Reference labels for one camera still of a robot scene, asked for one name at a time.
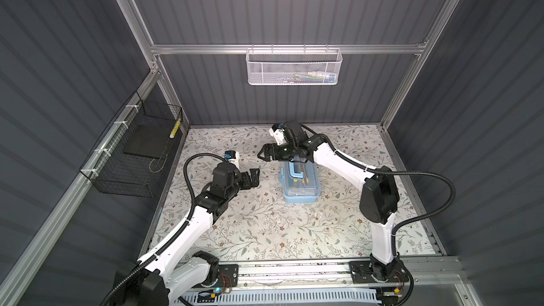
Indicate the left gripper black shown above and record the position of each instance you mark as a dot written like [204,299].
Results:
[253,177]

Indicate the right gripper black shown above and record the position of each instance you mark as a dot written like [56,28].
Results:
[274,154]

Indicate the light blue plastic tool box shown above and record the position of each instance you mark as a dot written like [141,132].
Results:
[300,181]

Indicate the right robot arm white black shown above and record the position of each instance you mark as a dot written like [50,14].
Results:
[379,192]

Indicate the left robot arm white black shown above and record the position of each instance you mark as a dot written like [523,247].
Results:
[158,277]

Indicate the floral table mat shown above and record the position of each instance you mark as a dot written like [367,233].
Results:
[259,224]

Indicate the yellow marker in black basket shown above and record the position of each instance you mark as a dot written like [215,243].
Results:
[175,129]

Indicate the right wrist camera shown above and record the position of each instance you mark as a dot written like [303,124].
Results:
[278,134]

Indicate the white wire mesh basket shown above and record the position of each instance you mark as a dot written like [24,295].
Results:
[294,67]

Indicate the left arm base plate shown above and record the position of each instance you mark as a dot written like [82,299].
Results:
[226,277]

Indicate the black wire mesh basket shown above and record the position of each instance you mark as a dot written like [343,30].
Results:
[137,152]

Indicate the white slotted cable duct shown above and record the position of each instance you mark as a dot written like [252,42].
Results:
[315,296]

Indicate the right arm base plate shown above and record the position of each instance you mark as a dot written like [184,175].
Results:
[370,271]

